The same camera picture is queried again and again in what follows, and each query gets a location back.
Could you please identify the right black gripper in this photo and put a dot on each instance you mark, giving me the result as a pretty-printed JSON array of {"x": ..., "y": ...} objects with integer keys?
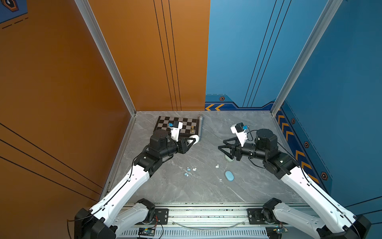
[{"x": 234, "y": 152}]

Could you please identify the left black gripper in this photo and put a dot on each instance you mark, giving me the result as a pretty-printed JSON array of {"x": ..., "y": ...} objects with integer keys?
[{"x": 182, "y": 145}]

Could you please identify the white earbud case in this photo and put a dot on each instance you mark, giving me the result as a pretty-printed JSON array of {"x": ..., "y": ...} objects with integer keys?
[{"x": 193, "y": 139}]

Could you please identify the mint green earbud case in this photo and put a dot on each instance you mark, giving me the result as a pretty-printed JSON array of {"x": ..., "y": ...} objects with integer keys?
[{"x": 229, "y": 159}]

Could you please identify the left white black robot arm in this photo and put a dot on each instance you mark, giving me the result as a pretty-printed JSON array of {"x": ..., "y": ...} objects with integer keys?
[{"x": 104, "y": 220}]

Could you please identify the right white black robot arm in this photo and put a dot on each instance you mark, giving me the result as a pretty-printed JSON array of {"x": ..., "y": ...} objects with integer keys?
[{"x": 284, "y": 167}]

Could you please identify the blue earbud case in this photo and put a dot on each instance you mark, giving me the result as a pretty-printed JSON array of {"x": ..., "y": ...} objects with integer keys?
[{"x": 229, "y": 176}]

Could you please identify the black white chessboard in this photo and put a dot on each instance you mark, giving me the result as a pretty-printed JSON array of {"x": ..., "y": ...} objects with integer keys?
[{"x": 189, "y": 126}]

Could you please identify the right circuit board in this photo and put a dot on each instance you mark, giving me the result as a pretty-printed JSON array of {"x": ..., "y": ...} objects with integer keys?
[{"x": 276, "y": 233}]

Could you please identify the left green circuit board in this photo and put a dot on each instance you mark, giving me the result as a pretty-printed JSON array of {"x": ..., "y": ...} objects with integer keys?
[{"x": 146, "y": 232}]

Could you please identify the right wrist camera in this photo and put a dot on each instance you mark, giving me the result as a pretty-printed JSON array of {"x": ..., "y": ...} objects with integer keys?
[{"x": 240, "y": 130}]

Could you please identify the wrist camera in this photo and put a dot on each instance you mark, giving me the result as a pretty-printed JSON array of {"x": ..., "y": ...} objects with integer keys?
[
  {"x": 175, "y": 129},
  {"x": 240, "y": 130}
]

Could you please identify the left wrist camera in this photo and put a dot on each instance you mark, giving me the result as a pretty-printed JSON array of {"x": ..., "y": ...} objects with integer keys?
[{"x": 175, "y": 129}]

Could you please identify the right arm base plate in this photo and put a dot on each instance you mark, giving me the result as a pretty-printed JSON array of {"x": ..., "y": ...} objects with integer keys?
[{"x": 257, "y": 216}]

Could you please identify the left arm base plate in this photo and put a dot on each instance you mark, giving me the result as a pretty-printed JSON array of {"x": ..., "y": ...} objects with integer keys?
[{"x": 161, "y": 214}]

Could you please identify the aluminium front rail frame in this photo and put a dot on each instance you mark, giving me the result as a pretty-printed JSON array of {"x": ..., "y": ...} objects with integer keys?
[{"x": 206, "y": 221}]

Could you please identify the right aluminium corner post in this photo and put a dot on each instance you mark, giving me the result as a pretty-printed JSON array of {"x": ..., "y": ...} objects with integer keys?
[{"x": 314, "y": 38}]

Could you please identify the aluminium corner post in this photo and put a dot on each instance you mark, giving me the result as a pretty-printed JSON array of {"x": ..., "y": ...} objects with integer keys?
[
  {"x": 92, "y": 24},
  {"x": 314, "y": 38}
]

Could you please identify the left aluminium corner post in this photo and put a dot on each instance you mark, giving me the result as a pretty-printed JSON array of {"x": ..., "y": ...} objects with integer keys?
[{"x": 92, "y": 24}]

